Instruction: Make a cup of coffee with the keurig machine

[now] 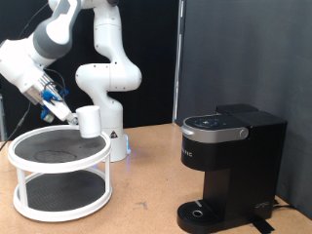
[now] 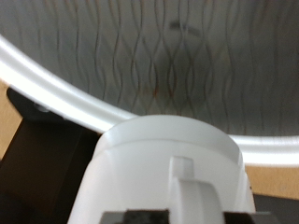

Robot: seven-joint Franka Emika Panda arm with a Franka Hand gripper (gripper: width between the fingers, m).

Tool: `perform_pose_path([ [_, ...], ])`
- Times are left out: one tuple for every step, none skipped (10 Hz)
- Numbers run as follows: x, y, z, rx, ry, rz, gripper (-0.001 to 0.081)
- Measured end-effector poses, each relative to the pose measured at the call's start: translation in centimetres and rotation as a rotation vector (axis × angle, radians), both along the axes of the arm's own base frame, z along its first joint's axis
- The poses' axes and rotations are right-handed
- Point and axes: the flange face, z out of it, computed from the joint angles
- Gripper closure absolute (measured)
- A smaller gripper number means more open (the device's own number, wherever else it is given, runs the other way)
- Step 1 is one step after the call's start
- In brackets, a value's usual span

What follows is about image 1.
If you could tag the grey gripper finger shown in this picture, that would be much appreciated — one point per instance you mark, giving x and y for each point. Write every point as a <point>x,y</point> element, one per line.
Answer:
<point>72,121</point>
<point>75,118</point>

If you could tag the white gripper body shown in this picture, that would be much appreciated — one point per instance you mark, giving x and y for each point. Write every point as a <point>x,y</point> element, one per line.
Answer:
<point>61,110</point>

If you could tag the white mug with green tag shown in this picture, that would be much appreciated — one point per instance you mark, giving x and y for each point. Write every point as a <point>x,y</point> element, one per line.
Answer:
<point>89,122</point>

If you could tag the black Keurig coffee machine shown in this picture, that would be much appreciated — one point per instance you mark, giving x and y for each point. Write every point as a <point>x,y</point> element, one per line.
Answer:
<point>240,169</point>

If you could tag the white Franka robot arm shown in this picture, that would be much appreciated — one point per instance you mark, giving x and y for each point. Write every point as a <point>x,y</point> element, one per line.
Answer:
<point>107,78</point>

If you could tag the white two-tier turntable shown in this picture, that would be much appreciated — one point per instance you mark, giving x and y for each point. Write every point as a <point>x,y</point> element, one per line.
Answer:
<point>61,164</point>

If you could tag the grey vertical bar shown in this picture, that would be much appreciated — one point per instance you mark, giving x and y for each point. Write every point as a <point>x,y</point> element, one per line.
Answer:
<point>2,123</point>

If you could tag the dark grey partition panel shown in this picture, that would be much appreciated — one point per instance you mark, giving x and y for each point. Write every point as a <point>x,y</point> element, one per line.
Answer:
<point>260,39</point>

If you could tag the black tape strip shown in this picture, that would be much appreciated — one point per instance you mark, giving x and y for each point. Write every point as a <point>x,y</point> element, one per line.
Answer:
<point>262,226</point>

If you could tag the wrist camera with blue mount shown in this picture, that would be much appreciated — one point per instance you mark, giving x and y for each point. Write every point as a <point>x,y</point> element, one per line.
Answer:
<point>47,115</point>

